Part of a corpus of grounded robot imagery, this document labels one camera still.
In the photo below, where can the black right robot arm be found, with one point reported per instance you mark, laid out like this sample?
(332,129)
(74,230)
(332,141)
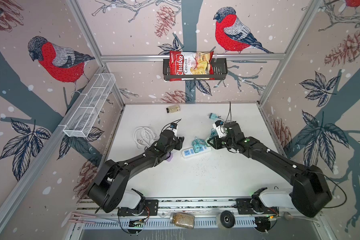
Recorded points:
(309,192)

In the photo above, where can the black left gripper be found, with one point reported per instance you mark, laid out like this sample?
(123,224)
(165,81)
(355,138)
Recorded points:
(179,142)

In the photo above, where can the glass jar of grains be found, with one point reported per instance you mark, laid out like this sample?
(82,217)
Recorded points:
(182,220)

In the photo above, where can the black wire wall basket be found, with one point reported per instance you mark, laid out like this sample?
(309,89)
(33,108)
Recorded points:
(216,69)

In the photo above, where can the red cassava chips bag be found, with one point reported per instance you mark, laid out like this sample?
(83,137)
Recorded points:
(189,63)

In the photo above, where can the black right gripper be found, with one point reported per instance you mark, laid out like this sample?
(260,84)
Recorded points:
(214,140)

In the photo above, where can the white mesh wall shelf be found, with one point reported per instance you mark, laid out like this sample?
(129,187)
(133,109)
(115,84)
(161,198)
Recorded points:
(86,114)

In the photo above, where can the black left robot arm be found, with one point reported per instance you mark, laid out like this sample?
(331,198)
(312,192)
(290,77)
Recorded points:
(108,188)

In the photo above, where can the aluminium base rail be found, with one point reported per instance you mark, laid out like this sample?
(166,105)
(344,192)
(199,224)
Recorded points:
(156,215)

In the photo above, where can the purple power strip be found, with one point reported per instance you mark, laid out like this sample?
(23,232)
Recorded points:
(169,157)

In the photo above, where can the white blue small device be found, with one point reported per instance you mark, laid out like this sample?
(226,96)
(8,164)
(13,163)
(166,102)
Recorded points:
(190,152)

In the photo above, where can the black round knob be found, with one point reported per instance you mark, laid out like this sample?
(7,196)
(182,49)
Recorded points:
(225,220)

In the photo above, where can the pink chopsticks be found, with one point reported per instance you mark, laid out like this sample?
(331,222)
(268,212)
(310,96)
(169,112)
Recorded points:
(79,218)

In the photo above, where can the metal spoon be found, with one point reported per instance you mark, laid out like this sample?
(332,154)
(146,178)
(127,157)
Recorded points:
(290,217)

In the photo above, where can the teal charger with cable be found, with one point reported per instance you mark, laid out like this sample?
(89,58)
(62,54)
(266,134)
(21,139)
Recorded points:
(199,145)

